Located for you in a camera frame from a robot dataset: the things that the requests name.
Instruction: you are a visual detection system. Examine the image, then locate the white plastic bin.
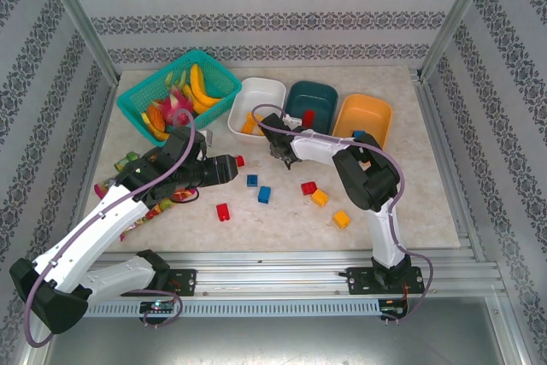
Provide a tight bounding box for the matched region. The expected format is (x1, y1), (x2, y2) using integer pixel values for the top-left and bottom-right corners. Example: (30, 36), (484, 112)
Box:
(226, 77), (287, 144)

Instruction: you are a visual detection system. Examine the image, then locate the dark teal plastic bin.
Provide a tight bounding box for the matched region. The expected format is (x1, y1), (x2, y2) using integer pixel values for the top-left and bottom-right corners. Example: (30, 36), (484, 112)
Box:
(283, 79), (340, 136)

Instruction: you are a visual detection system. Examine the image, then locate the yellow toy fruit slice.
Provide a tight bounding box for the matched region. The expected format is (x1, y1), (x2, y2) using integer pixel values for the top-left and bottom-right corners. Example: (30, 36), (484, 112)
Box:
(140, 112), (172, 142)

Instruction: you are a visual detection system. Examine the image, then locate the colourful snack packet strip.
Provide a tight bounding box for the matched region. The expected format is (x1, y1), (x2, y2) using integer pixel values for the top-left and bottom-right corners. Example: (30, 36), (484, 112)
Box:
(119, 187), (200, 243)

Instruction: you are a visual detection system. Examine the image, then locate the yellow toy banana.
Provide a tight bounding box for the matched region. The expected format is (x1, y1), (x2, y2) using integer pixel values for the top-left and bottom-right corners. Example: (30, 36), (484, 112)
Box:
(189, 62), (224, 105)
(182, 84), (223, 115)

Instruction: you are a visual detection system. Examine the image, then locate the orange toy fruit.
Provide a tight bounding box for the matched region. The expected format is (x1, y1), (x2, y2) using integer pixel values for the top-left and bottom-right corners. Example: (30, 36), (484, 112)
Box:
(144, 103), (167, 132)

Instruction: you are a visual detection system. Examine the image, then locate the pink toy dragon fruit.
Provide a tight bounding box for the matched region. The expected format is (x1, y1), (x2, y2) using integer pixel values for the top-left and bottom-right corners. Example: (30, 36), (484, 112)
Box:
(158, 85), (194, 127)

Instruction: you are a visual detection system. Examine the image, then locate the teal mesh basket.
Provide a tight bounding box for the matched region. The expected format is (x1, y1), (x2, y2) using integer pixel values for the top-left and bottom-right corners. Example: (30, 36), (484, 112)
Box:
(115, 49), (243, 146)

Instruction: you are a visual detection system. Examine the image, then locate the orange plastic bin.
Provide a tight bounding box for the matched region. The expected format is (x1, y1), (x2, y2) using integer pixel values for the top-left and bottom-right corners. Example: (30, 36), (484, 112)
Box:
(331, 93), (394, 151)

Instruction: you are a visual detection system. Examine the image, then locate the left controller board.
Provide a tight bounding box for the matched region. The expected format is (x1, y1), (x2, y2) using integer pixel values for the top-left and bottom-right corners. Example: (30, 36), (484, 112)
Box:
(139, 300), (177, 315)

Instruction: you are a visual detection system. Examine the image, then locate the controller board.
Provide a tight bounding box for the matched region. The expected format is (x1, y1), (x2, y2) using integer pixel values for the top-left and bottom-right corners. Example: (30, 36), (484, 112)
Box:
(379, 301), (409, 320)
(139, 300), (177, 315)

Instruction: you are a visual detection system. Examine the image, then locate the right controller board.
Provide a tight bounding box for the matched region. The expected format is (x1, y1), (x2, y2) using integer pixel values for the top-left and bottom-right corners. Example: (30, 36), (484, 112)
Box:
(379, 301), (409, 320)

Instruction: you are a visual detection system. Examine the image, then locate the thin black cable loop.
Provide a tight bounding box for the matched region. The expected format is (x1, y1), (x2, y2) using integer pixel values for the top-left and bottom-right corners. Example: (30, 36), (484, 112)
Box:
(169, 187), (201, 204)

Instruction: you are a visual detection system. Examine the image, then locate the aluminium mounting rail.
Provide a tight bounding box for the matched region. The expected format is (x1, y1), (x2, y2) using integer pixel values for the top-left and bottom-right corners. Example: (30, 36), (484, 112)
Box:
(85, 249), (503, 297)

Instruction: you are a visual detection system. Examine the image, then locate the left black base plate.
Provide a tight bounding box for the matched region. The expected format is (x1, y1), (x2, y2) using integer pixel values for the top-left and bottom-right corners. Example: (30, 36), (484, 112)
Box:
(164, 268), (197, 297)

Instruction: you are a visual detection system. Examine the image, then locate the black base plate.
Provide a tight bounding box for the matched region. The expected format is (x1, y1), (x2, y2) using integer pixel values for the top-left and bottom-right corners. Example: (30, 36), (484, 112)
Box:
(344, 265), (426, 297)
(164, 268), (197, 297)

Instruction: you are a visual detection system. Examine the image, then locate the left aluminium side rail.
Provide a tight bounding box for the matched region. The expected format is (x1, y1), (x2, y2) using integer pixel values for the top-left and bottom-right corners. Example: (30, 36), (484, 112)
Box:
(68, 76), (123, 229)

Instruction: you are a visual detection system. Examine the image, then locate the aluminium side rail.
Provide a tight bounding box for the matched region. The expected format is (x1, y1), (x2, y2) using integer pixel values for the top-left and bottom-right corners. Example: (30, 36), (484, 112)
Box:
(409, 68), (488, 263)
(68, 76), (123, 229)

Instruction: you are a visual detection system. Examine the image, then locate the grey slotted cable duct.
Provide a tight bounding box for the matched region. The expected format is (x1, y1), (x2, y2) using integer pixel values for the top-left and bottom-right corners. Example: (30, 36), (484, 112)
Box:
(83, 298), (381, 319)

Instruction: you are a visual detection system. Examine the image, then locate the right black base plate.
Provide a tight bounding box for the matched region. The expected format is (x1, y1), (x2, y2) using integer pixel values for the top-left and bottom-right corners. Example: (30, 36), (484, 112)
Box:
(344, 265), (426, 297)

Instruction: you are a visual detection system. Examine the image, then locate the short purple cable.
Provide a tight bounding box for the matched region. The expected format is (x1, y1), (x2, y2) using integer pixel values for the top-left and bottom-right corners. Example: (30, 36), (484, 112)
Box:
(127, 289), (184, 328)

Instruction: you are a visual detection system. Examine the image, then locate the right aluminium side rail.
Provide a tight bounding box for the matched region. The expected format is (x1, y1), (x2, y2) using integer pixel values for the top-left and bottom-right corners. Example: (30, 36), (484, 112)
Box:
(409, 68), (488, 263)

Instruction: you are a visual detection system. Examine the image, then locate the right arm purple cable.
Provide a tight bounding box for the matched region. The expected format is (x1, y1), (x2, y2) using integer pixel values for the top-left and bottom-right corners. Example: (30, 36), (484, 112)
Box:
(250, 103), (435, 326)

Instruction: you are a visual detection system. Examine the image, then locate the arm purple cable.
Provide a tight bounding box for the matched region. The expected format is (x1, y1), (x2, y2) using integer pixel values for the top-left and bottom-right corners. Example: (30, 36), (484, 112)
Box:
(23, 108), (197, 348)
(250, 103), (435, 326)

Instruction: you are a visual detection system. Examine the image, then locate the left aluminium frame post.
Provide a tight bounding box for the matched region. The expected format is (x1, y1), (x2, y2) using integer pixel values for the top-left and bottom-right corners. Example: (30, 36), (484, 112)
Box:
(34, 0), (121, 86)

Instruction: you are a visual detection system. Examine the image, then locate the aluminium frame post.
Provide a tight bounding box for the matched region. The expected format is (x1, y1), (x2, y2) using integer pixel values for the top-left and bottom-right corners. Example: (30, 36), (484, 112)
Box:
(34, 0), (121, 86)
(416, 0), (500, 79)

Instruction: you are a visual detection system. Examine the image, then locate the right aluminium frame post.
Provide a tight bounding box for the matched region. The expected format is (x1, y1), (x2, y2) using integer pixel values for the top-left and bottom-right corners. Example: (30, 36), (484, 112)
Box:
(416, 0), (500, 79)

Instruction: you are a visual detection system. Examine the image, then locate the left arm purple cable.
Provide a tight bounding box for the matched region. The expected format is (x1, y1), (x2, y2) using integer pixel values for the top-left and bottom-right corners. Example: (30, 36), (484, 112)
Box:
(23, 108), (197, 348)

